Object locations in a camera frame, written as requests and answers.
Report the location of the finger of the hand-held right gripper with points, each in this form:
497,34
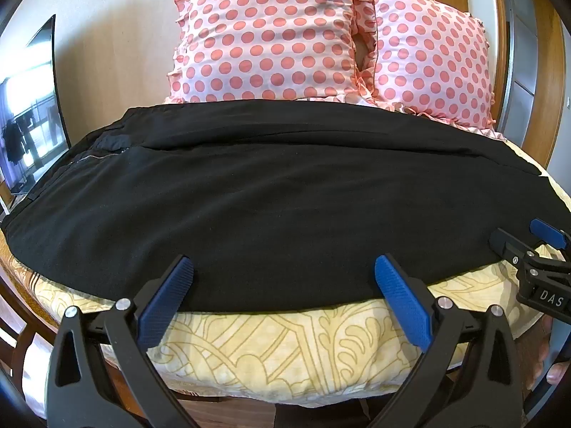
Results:
508,247
549,234

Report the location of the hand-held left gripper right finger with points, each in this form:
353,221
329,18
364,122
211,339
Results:
403,301

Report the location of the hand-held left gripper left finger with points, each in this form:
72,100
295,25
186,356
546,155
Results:
166,303

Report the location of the black pants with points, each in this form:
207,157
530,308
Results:
276,205

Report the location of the person's right hand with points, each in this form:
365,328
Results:
548,352

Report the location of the yellow patterned bed blanket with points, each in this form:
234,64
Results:
290,356

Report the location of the grey wardrobe door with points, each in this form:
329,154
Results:
528,31

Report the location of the small pink polka dot pillow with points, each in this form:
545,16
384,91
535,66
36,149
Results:
428,58

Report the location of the flat television screen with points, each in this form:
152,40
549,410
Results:
31,129

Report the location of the large pink polka dot pillow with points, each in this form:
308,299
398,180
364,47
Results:
272,31

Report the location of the wooden bed frame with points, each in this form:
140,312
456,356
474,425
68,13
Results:
22,321

